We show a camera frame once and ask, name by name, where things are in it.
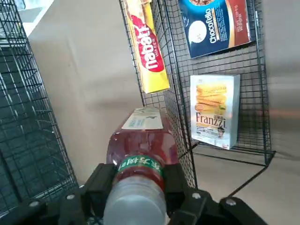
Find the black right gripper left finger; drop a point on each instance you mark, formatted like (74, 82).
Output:
(70, 206)

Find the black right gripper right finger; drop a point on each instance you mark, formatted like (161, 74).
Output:
(187, 206)

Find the red tea bottle white cap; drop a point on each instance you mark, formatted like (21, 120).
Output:
(140, 150)

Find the white Franzzi biscuit box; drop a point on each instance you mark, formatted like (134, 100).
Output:
(213, 112)

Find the yellow Nabati wafer box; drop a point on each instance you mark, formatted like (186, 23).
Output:
(150, 54)

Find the blue brown Chocofello cookie box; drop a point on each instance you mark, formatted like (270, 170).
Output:
(218, 28)

